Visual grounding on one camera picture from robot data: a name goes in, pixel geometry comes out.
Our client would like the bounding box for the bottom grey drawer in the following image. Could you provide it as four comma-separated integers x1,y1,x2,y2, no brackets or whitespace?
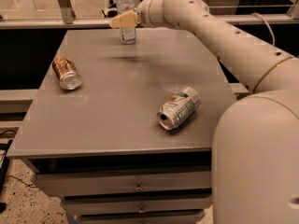
79,210,205,224

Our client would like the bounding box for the white cable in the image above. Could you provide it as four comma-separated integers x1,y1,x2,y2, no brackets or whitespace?
251,12,277,47

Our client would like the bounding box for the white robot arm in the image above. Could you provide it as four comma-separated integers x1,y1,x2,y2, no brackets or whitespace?
110,0,299,224

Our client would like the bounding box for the grey drawer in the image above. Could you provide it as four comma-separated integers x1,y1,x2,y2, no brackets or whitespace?
79,210,205,224
62,194,211,216
32,171,211,197

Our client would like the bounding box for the clear plastic water bottle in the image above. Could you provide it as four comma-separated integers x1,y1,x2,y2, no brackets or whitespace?
117,0,136,45

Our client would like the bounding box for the brown gold soda can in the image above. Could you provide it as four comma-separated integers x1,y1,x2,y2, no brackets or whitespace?
52,56,82,91

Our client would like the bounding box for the middle grey drawer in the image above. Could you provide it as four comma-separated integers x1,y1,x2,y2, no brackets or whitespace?
62,194,211,216

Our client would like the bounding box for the metal railing frame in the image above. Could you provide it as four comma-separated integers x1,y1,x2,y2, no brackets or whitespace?
0,0,298,29

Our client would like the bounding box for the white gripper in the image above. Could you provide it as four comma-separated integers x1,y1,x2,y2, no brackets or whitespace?
109,0,165,29

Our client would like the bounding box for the grey drawer cabinet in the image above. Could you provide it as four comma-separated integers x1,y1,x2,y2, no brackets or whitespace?
6,26,237,224

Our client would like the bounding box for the black cable on floor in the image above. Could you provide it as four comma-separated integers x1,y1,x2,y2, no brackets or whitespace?
0,128,38,189

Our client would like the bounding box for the white green 7up can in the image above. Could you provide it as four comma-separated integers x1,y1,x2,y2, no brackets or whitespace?
157,87,201,131

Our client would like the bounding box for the top grey drawer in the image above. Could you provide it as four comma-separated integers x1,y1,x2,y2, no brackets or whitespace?
32,171,211,197

